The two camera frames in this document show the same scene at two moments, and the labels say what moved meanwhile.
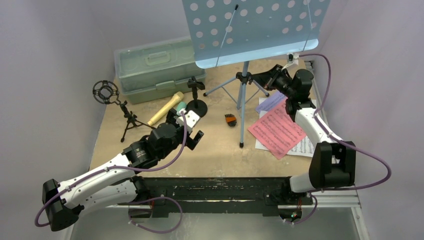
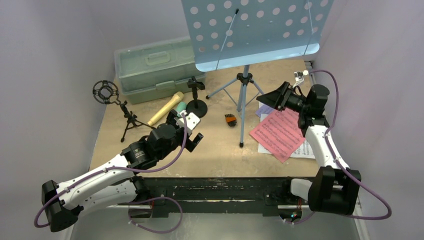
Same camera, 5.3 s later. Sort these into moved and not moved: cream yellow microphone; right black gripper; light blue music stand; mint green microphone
Moved: right black gripper
Not moved: mint green microphone; light blue music stand; cream yellow microphone
